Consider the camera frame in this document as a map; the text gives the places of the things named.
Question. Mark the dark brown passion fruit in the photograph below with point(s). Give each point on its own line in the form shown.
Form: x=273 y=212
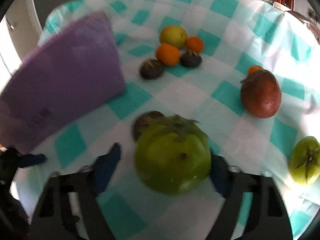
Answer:
x=144 y=122
x=190 y=59
x=152 y=69

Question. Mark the red-brown mango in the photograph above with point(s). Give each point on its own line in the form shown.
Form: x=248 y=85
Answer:
x=260 y=95

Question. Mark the orange tangerine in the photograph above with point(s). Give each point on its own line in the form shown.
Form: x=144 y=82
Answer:
x=255 y=68
x=168 y=55
x=195 y=45

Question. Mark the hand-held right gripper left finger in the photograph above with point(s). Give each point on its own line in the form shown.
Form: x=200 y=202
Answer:
x=111 y=158

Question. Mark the teal white checkered tablecloth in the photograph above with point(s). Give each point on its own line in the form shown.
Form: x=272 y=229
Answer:
x=190 y=97

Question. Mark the purple storage box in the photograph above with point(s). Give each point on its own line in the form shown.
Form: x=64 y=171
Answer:
x=62 y=80

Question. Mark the yellow-green lemon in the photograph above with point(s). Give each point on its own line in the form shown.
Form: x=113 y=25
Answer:
x=173 y=37

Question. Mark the green tomato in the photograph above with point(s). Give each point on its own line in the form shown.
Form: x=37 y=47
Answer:
x=305 y=163
x=172 y=155

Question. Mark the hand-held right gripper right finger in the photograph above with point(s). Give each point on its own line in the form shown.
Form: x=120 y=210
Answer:
x=219 y=177

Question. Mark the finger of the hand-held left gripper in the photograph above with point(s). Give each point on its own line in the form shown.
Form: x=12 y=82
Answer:
x=32 y=160

